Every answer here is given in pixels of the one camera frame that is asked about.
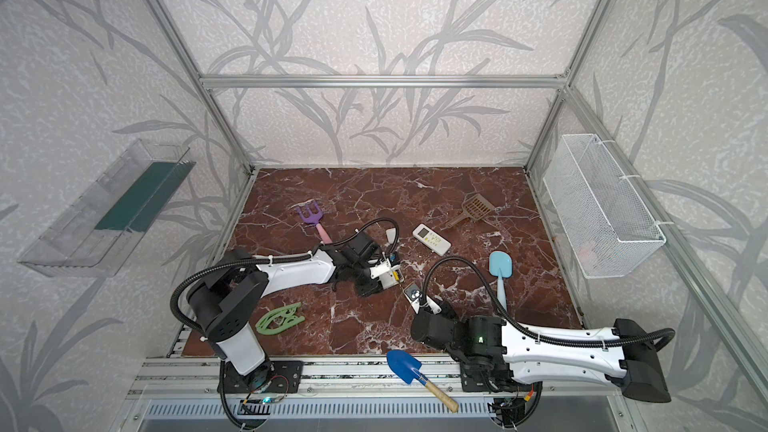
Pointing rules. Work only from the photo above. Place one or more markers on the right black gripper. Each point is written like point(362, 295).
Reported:
point(424, 320)

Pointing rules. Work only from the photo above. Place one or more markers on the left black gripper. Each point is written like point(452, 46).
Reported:
point(369, 273)

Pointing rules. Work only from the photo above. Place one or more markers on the white remote control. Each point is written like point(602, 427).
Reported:
point(389, 275)
point(431, 239)

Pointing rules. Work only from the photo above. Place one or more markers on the white battery cover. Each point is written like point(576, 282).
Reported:
point(393, 235)

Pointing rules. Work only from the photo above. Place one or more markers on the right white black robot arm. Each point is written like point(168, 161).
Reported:
point(623, 355)

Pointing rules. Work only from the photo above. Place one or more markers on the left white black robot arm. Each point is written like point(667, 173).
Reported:
point(218, 302)

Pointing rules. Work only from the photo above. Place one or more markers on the purple toy garden fork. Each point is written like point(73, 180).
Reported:
point(311, 213)

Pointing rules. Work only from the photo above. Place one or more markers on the light blue spatula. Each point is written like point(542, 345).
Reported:
point(501, 267)

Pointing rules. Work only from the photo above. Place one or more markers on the green plastic hanger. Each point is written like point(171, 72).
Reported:
point(279, 320)

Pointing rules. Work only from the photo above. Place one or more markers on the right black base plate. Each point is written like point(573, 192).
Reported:
point(485, 376)

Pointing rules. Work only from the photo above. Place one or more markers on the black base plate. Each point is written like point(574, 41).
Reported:
point(485, 376)
point(281, 377)

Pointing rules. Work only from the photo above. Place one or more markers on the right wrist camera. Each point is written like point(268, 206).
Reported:
point(429, 305)

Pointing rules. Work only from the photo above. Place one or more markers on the blue shovel wooden handle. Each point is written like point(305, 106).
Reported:
point(408, 369)

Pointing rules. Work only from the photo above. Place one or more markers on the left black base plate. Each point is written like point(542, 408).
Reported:
point(281, 377)

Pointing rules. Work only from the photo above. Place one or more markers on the white wire basket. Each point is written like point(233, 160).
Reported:
point(608, 226)

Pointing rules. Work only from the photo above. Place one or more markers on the aluminium front rail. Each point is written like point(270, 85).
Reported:
point(340, 376)

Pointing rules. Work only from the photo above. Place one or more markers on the clear plastic wall bin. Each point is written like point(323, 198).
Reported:
point(95, 235)

